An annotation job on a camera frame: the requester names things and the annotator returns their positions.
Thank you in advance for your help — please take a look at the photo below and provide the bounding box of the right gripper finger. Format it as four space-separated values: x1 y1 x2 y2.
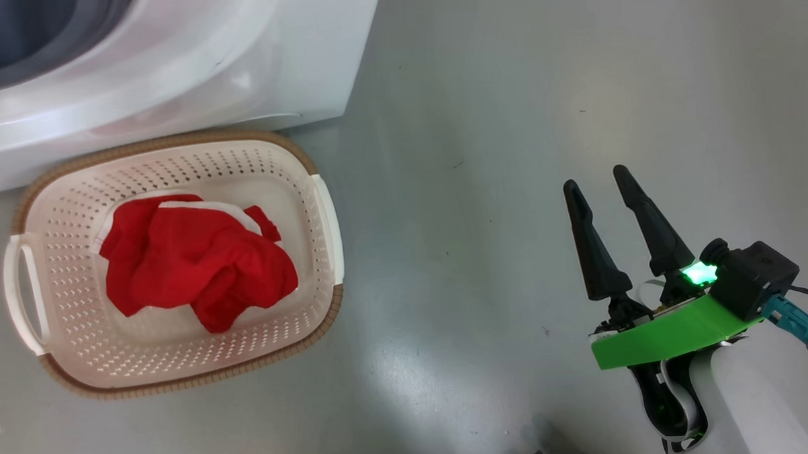
563 177 634 303
612 162 697 279

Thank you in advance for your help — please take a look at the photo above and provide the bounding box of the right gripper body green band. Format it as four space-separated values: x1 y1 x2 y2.
588 261 763 371

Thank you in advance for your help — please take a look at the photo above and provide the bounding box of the grey rubber door seal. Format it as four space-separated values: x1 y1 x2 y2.
0 0 138 94

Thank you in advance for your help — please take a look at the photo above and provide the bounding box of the teal camera cable connector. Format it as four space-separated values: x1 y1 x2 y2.
761 293 808 361

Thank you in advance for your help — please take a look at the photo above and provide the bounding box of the white front-load washing machine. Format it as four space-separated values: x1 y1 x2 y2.
0 0 390 198

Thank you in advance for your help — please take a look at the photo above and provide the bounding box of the cream perforated laundry basket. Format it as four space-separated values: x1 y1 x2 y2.
0 126 349 404

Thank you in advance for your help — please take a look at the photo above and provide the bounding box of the red garment white trim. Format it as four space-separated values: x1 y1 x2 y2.
97 189 301 338

